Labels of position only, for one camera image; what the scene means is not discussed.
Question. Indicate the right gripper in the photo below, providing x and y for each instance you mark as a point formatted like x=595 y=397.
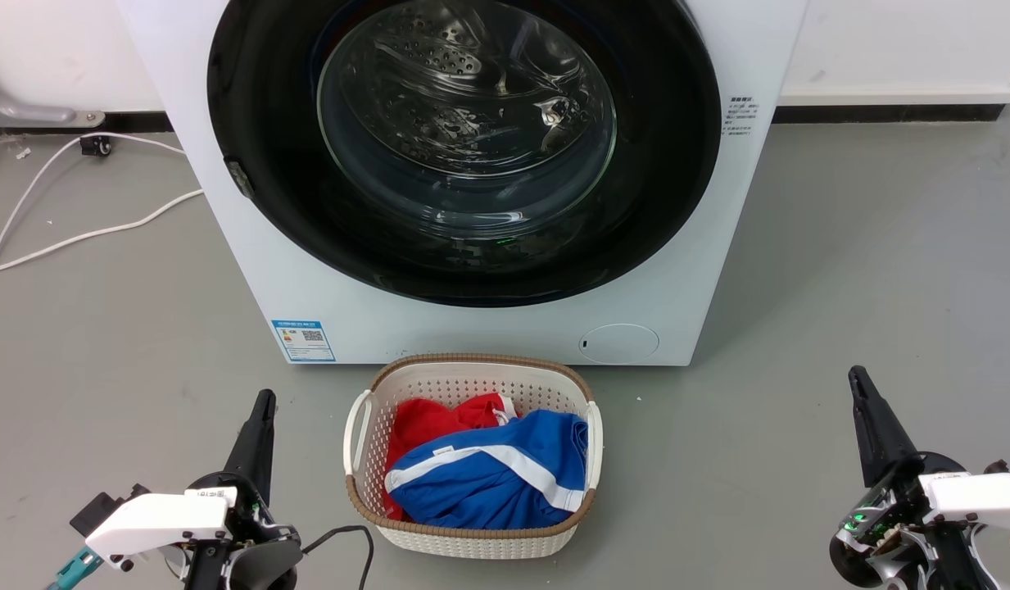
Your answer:
x=976 y=496

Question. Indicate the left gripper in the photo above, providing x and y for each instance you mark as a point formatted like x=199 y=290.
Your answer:
x=156 y=520

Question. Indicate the round black glass washer door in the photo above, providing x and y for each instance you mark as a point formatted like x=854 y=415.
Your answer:
x=259 y=98

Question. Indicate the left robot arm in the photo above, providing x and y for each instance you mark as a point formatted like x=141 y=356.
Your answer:
x=265 y=569

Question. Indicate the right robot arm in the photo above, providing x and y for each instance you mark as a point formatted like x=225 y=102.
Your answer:
x=959 y=565

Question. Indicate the white front-load washing machine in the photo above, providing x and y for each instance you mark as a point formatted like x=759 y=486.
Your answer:
x=472 y=336

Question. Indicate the blue energy label sticker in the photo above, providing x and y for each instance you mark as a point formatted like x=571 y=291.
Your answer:
x=304 y=341

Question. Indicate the red garment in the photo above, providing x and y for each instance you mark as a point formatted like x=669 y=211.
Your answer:
x=423 y=422

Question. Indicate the blue garment white stripe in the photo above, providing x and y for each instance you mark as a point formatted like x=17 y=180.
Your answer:
x=480 y=487

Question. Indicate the white laundry basket brown rim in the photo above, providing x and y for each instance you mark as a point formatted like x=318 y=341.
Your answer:
x=472 y=378

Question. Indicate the round white filter cover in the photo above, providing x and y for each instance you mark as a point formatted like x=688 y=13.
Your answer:
x=619 y=344

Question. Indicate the small black plug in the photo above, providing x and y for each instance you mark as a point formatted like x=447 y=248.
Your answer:
x=96 y=146

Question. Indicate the small printed text sticker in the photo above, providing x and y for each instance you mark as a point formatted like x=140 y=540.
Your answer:
x=740 y=115

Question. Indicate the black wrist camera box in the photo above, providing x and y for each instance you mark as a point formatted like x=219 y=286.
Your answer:
x=103 y=510

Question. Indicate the grey metal pipe bracket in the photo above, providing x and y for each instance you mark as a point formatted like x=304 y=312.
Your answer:
x=29 y=111

